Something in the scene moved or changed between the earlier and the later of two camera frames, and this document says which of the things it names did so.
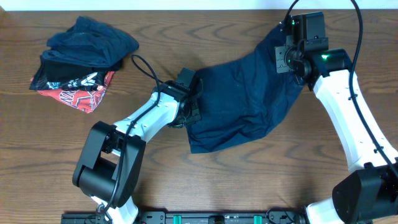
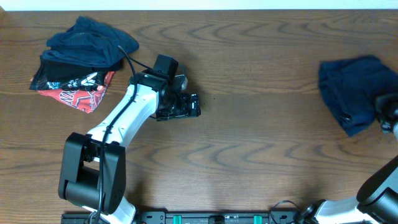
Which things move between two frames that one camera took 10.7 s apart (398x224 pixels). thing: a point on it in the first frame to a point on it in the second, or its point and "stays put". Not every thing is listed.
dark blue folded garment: (91, 42) stays put
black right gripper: (280, 55) to (383, 101)
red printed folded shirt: (85, 100) stays put
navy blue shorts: (242, 101) to (352, 86)
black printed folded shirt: (51, 76) stays put
